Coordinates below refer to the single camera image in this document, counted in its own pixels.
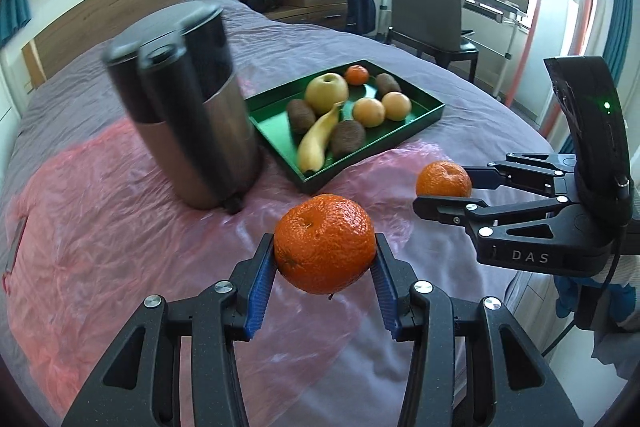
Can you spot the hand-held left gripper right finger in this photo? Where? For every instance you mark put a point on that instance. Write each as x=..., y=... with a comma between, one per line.
x=387, y=292

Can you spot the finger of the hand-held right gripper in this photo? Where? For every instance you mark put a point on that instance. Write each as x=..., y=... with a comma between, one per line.
x=530, y=174
x=450, y=208

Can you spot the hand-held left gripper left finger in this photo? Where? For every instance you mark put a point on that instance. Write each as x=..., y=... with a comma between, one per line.
x=260, y=287

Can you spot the orange tangerine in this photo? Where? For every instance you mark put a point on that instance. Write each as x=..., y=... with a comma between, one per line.
x=325, y=242
x=357, y=75
x=442, y=179

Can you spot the yellow pear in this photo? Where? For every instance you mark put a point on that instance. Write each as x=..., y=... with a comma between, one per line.
x=369, y=112
x=396, y=105

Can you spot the brown kiwi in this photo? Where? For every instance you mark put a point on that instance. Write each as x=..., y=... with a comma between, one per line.
x=347, y=138
x=300, y=114
x=387, y=83

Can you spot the yellow banana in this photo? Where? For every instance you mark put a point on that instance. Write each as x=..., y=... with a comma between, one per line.
x=312, y=147

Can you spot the green tray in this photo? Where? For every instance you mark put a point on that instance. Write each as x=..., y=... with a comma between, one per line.
x=277, y=134

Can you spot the yellow green apple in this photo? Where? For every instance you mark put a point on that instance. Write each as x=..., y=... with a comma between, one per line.
x=326, y=92

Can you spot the person's right hand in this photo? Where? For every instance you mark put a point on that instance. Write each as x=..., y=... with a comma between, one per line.
x=567, y=299

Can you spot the teal curtain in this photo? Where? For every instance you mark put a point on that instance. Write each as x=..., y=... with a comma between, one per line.
x=620, y=22
x=15, y=7

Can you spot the pink plastic sheet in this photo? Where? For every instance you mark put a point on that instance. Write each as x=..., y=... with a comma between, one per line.
x=125, y=257

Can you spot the black copper kettle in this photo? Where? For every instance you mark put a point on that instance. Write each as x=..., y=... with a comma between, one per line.
x=210, y=147

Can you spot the glass top desk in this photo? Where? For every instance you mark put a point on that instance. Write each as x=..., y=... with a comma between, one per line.
x=492, y=4

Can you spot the grey office chair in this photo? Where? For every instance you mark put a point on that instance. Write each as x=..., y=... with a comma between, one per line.
x=425, y=2

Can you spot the dark hanging bag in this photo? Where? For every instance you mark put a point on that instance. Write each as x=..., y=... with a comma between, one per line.
x=360, y=12

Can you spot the grey strip with red end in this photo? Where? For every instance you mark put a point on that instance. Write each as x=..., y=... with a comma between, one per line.
x=15, y=252

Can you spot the wooden headboard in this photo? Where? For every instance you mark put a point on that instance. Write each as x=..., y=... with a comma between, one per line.
x=125, y=2

